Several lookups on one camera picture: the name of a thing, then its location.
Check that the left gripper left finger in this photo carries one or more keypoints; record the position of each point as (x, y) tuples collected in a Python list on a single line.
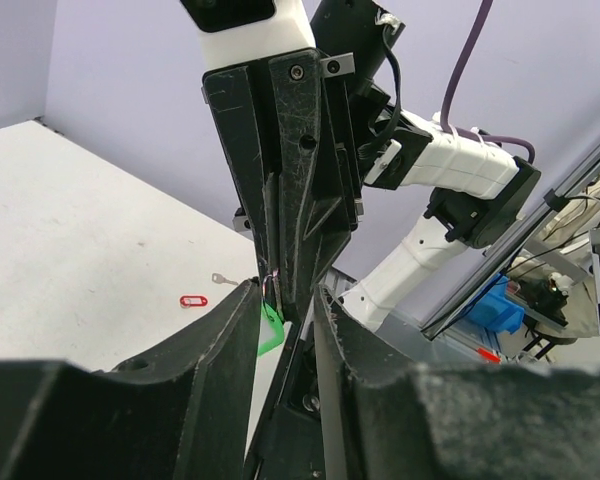
[(178, 410)]

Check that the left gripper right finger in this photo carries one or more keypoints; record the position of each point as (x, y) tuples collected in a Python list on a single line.
[(386, 416)]

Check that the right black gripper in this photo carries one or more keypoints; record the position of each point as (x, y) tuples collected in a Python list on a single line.
[(294, 110)]

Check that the green key tag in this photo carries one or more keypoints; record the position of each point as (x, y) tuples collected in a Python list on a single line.
[(272, 333)]

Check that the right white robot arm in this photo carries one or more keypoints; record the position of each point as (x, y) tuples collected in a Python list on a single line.
[(478, 187)]

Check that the red key tag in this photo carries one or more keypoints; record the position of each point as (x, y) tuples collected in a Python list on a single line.
[(193, 301)]

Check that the blue plastic bin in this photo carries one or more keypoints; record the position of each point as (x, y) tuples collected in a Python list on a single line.
[(495, 313)]

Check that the person in background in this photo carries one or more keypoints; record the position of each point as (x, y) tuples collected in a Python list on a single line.
[(567, 233)]

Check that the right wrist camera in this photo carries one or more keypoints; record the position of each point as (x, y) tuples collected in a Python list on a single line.
[(237, 32)]

